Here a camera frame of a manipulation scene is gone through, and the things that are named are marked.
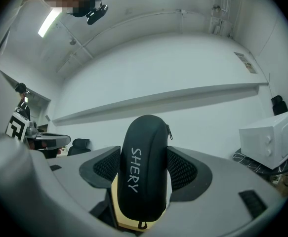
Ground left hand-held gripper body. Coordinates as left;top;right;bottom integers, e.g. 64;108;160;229
5;111;39;143

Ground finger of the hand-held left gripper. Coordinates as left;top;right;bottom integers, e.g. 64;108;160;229
25;132;72;151

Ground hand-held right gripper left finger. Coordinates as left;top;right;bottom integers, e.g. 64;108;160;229
0;132;134;237

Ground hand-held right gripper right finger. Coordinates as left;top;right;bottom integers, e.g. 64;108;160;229
143;146;287;237

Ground black glasses case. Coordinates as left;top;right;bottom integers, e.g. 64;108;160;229
116;114;173;230

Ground black office chair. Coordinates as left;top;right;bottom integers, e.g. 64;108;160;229
271;95;288;117
67;138;91;157

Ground black marble round table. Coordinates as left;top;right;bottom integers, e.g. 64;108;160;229
232;142;288;175

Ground white microwave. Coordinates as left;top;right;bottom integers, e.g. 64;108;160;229
239;109;288;170

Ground fluorescent ceiling light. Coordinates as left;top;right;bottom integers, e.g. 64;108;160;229
37;8;62;38

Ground light wooden pedestal table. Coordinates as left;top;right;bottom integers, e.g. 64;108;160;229
110;179;170;233

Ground black head-worn camera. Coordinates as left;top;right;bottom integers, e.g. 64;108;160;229
85;3;109;26

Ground wall notice sheet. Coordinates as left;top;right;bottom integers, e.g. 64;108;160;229
234;52;258;74

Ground white wall pipes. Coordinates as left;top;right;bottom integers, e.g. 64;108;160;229
207;0;236;37

